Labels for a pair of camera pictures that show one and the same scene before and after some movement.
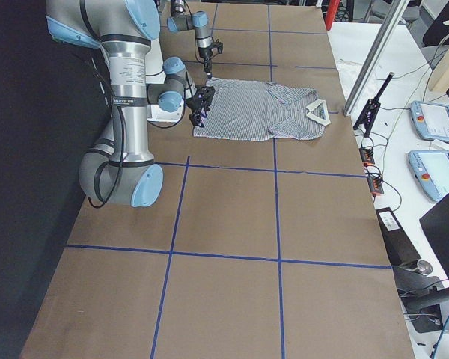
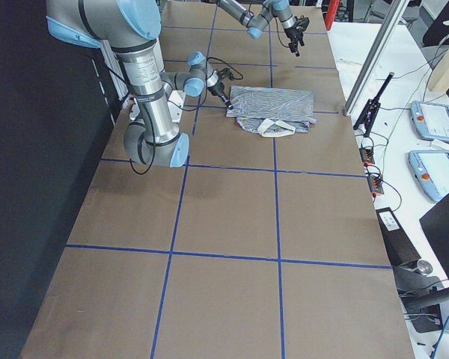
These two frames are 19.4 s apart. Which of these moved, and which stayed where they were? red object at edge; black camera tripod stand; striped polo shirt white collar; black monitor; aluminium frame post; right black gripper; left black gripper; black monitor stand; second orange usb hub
Moved: striped polo shirt white collar; right black gripper; left black gripper
Stayed: black monitor; red object at edge; aluminium frame post; second orange usb hub; black monitor stand; black camera tripod stand
